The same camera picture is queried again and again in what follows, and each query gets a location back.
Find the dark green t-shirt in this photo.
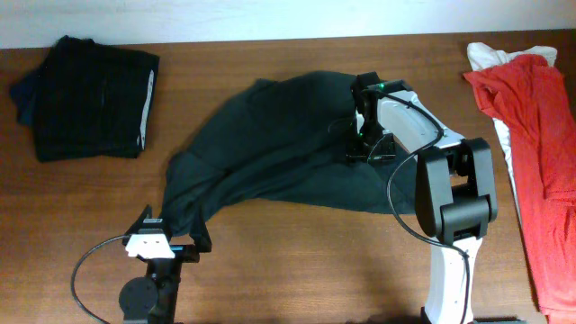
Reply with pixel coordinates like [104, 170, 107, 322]
[161, 71, 416, 237]

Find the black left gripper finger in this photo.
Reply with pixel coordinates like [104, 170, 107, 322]
[189, 216, 212, 253]
[134, 204, 152, 225]

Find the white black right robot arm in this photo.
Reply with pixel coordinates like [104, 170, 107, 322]
[353, 80, 498, 324]

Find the red garment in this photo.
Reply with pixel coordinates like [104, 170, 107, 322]
[464, 54, 575, 323]

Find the white garment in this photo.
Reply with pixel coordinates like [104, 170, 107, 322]
[466, 42, 558, 224]

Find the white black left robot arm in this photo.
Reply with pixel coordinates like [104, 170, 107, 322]
[119, 205, 212, 324]

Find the folded black clothes stack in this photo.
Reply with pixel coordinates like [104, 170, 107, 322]
[9, 36, 160, 162]

